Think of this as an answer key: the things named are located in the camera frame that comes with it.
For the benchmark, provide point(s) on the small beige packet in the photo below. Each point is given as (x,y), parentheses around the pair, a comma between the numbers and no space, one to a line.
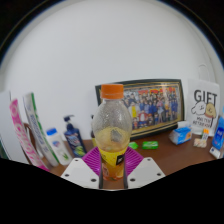
(200,142)

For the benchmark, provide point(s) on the pink patterned flat pack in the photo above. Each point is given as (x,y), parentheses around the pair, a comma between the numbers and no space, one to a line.
(25,136)

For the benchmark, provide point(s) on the small orange-topped box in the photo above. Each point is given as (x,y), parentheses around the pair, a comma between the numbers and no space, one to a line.
(205,133)

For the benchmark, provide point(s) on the white paper gift bag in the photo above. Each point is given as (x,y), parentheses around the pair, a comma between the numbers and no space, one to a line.
(204,106)

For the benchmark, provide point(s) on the small green round packet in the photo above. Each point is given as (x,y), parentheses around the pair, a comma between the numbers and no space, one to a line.
(133,145)

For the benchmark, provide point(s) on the green rectangular packet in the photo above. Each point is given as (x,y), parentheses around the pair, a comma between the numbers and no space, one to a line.
(150,144)

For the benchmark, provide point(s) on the orange-capped clear drink bottle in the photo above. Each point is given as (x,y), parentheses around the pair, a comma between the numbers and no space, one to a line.
(111,133)

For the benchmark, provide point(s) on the green white flat pack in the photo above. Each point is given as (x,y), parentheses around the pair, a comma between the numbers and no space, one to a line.
(38,130)

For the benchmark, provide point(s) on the blue white tissue pack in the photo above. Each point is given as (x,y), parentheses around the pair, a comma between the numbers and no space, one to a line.
(180,134)

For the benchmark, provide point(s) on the black-framed group picture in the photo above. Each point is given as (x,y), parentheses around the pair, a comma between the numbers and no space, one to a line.
(156,106)

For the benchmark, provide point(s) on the dark blue pump bottle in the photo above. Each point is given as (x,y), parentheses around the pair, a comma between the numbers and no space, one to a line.
(74,140)

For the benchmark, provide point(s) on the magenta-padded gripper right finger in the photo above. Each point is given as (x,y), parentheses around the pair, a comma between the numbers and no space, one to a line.
(145,172)

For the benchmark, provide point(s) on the white blue-capped bottle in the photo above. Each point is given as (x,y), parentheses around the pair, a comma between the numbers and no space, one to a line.
(58,146)

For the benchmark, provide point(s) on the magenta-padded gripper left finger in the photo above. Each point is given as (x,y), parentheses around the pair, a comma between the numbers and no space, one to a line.
(80,173)

